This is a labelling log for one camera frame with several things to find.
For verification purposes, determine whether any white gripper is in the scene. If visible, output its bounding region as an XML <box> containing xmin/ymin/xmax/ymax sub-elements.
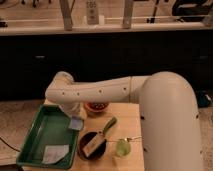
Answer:
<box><xmin>59</xmin><ymin>102</ymin><xmax>87</xmax><ymax>120</ymax></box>

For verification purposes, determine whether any light blue sponge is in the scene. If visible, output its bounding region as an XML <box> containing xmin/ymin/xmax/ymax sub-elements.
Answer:
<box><xmin>69</xmin><ymin>117</ymin><xmax>84</xmax><ymax>131</ymax></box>

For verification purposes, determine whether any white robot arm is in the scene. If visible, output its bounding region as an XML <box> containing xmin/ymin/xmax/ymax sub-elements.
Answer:
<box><xmin>45</xmin><ymin>71</ymin><xmax>204</xmax><ymax>171</ymax></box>

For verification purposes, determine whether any green plastic tray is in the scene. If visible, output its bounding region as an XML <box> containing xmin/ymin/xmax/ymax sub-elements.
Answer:
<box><xmin>16</xmin><ymin>105</ymin><xmax>79</xmax><ymax>169</ymax></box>

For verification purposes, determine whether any white cloth in tray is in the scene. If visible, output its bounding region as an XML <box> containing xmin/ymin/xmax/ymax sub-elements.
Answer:
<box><xmin>42</xmin><ymin>145</ymin><xmax>69</xmax><ymax>164</ymax></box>

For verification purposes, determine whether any red small bowl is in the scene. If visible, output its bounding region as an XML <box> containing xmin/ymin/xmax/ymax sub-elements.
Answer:
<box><xmin>84</xmin><ymin>102</ymin><xmax>108</xmax><ymax>113</ymax></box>

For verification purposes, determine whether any dark brown bowl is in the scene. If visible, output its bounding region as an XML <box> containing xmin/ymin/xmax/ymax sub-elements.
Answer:
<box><xmin>78</xmin><ymin>132</ymin><xmax>107</xmax><ymax>161</ymax></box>

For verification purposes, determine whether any green translucent cup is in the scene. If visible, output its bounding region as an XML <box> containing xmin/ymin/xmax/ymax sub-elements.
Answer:
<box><xmin>116</xmin><ymin>139</ymin><xmax>131</xmax><ymax>157</ymax></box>

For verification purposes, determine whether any white remote control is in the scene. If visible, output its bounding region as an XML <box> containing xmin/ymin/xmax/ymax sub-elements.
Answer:
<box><xmin>86</xmin><ymin>0</ymin><xmax>99</xmax><ymax>25</ymax></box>

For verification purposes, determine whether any dark power adapter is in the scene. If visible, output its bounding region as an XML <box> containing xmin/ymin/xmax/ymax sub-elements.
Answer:
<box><xmin>197</xmin><ymin>92</ymin><xmax>212</xmax><ymax>108</ymax></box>

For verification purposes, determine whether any black cable left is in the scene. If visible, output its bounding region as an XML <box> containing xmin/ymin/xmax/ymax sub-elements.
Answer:
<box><xmin>0</xmin><ymin>136</ymin><xmax>22</xmax><ymax>153</ymax></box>

